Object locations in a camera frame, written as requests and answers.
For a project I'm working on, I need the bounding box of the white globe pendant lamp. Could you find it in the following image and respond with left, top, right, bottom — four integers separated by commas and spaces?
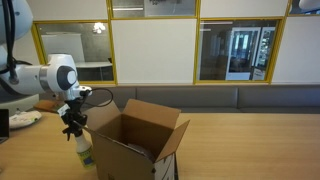
298, 0, 320, 10

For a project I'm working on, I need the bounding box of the black laptop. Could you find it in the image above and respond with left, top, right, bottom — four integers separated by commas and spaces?
0, 108, 11, 145

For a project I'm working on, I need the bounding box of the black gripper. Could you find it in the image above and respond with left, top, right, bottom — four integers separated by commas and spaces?
61, 97, 89, 135

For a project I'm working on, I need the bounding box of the white flat object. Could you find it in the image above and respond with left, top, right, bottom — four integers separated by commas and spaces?
9, 109, 44, 130

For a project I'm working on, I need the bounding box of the grey upholstered bench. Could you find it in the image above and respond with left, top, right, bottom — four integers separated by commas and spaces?
39, 84, 320, 115

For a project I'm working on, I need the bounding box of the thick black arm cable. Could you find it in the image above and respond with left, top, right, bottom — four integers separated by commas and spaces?
0, 0, 19, 84

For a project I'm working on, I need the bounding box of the brown cardboard box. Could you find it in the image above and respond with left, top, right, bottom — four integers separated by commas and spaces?
82, 98, 191, 180

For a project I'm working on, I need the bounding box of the glass door display fridge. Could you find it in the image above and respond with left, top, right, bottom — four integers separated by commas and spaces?
253, 25, 277, 81

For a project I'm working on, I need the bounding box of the glowing cluster ceiling lamp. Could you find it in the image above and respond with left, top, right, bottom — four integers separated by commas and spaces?
92, 22, 107, 35

